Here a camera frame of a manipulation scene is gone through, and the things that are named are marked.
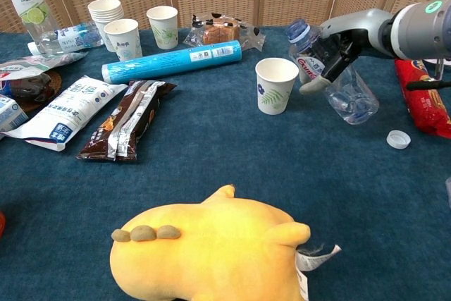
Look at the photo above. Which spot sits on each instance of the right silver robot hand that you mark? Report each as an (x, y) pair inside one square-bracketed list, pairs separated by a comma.
[(356, 29)]

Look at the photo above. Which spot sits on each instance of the crushed clear water bottle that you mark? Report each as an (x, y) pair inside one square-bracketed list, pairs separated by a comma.
[(352, 103)]

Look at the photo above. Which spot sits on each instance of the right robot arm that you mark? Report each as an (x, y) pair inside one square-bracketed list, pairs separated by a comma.
[(419, 29)]

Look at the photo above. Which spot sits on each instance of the leaf print paper cup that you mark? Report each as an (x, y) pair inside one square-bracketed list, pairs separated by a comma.
[(275, 93)]

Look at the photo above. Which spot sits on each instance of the white bottle cap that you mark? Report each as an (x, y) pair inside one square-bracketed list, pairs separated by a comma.
[(398, 139)]

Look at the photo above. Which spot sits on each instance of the green print paper cup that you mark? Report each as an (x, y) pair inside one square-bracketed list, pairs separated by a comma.
[(163, 29)]

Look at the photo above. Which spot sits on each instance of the white paper cup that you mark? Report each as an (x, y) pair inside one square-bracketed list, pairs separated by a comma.
[(123, 40)]

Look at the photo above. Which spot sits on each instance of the blue label water bottle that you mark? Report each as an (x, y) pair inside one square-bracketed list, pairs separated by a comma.
[(74, 38)]

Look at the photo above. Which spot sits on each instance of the red biscuit pack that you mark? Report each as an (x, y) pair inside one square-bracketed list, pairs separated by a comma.
[(426, 107)]

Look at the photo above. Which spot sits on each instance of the bread in clear wrapper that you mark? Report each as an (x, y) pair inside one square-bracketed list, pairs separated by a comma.
[(220, 33)]

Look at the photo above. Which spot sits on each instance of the blue plastic bag roll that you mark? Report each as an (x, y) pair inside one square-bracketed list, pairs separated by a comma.
[(169, 61)]

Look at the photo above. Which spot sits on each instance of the brown snack pack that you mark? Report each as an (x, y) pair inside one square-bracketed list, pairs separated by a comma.
[(130, 121)]

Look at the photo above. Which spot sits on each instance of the stack of paper cups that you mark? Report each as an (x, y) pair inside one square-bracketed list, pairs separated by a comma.
[(105, 8)]

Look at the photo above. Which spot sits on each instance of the yellow plush toy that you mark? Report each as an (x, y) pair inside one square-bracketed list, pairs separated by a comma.
[(211, 251)]

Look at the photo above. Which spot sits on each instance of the white blue powder bag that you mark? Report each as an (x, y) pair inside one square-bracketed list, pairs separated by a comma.
[(70, 110)]

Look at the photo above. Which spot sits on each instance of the brown woven coaster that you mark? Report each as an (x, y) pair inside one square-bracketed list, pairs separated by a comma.
[(54, 84)]

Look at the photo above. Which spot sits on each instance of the white green pouch bag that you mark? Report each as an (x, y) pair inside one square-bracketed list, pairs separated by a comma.
[(28, 65)]

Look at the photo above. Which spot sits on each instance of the small white blue carton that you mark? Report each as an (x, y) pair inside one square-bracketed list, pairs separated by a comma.
[(10, 114)]

